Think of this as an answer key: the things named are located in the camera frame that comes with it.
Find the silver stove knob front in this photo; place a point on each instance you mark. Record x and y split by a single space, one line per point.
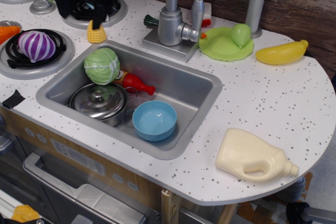
42 7

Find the steel pot with lid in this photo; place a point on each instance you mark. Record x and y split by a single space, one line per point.
107 104

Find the back right stove burner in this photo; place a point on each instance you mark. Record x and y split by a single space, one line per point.
80 17

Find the green toy pear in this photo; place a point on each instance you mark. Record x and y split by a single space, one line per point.
240 35

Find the purple striped toy onion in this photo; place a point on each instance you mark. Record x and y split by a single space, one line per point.
36 45

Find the green toy cabbage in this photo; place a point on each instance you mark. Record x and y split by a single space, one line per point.
102 66

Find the yellow object bottom left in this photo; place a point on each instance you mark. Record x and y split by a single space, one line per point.
24 213

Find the silver toy faucet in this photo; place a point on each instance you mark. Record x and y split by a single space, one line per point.
173 37

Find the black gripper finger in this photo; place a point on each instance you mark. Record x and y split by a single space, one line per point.
98 19

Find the red toy ketchup bottle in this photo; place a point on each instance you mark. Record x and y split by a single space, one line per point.
128 80

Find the front left stove burner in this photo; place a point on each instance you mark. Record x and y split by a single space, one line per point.
15 65

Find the silver vertical pole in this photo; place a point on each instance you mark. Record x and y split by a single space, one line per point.
254 11

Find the yellow toy corn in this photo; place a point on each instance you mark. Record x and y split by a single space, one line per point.
95 36

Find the light green plastic plate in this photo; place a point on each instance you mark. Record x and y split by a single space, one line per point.
219 45

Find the cream toy detergent bottle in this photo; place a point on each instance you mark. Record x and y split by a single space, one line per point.
250 158

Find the blue plastic bowl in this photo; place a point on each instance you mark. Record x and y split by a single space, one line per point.
154 120

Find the silver metal sink basin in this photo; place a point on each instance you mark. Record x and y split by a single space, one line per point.
190 92

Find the black tape piece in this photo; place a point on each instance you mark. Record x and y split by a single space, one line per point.
15 99

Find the orange toy carrot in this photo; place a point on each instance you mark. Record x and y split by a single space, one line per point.
7 32

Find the yellow toy banana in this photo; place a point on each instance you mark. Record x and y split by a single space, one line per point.
282 54

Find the dark green toy stem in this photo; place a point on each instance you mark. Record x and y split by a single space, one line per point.
150 21

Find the silver oven door handle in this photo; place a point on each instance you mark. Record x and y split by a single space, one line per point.
84 204

